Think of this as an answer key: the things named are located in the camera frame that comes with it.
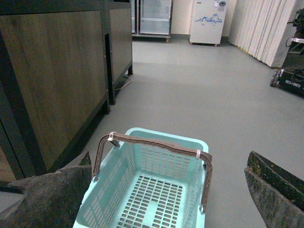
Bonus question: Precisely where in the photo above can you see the brown basket handle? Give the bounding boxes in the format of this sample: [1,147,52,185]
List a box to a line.
[92,132,213,207]

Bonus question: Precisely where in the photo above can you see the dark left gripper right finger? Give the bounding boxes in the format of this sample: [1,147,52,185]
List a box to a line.
[244,151,304,228]

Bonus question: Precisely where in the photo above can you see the glass door refrigerator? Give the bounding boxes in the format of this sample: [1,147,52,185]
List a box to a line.
[130,0,173,43]

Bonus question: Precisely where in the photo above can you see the white folding curtain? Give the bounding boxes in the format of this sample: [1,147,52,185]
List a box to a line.
[228,0,304,68]

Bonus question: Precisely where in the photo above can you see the light teal plastic basket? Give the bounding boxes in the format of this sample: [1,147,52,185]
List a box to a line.
[74,128,209,228]

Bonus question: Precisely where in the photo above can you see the dark wooden display cabinet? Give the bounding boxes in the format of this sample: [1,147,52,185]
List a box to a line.
[0,0,132,182]

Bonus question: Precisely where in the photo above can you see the white floor cable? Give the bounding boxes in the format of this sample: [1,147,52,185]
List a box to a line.
[114,75,133,90]

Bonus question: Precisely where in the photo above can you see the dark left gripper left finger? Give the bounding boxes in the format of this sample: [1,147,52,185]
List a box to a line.
[0,152,92,228]

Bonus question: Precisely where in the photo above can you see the white freezer with blue drawing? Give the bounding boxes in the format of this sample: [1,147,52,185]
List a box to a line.
[189,0,228,46]

